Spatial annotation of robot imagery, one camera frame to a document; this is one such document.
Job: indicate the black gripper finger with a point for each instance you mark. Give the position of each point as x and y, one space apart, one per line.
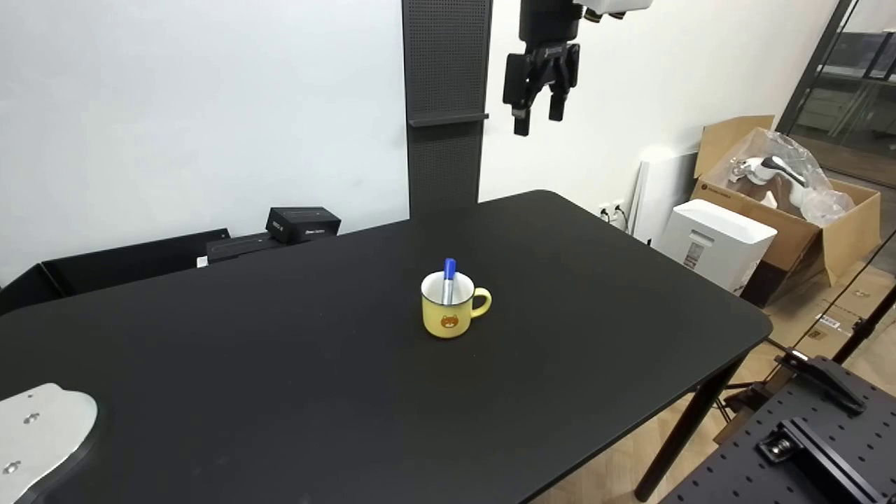
564 71
522 79

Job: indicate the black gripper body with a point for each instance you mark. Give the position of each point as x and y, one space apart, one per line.
550 24

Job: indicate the blue marker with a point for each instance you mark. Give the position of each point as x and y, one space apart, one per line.
449 269

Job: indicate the yellow enamel cup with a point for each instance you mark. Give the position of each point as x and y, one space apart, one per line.
444 321

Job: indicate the black vertical pillar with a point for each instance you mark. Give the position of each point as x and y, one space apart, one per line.
445 94

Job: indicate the white power strip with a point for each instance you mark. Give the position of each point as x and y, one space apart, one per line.
612 213

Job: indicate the white leaning board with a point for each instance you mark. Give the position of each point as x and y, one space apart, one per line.
664 185

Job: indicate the white rectangular box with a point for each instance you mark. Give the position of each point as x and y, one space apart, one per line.
714 239

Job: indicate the clear plastic bag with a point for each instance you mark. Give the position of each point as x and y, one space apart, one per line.
792 169

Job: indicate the small black box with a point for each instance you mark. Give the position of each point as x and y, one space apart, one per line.
302 226

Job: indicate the open cardboard box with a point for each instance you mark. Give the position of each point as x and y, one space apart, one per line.
840 239

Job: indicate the black table leg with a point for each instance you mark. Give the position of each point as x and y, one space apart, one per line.
687 430

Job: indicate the black tripod leg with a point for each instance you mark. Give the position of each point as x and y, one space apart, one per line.
862 325

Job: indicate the black optical breadboard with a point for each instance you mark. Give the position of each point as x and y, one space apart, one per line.
746 465

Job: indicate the white round object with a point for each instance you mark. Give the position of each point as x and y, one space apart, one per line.
43 430

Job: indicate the black metal frame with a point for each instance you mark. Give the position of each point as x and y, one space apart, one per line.
813 58

